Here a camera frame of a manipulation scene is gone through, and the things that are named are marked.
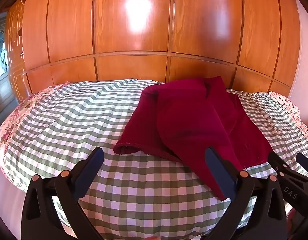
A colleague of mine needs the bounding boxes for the wooden headboard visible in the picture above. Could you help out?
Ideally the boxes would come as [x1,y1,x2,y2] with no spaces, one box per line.
[21,0,301,96]

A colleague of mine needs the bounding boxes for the floral bed sheet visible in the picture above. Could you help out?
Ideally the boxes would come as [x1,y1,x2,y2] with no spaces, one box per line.
[0,82,308,167]

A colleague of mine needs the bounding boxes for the dark red knit sweater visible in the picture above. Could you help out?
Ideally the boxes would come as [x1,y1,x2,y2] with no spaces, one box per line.
[113,76,274,202]

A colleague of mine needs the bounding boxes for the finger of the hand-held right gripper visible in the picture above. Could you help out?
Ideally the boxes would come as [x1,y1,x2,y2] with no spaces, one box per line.
[296,153,308,180]
[268,152,294,178]

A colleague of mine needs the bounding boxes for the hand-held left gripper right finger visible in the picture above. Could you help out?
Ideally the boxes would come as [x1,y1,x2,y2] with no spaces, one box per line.
[204,147,288,240]

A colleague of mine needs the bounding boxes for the green white checkered blanket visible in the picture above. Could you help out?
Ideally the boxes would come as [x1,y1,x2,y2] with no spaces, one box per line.
[0,79,308,235]

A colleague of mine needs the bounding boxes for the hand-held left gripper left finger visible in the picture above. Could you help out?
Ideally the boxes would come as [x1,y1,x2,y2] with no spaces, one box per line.
[21,146,105,240]

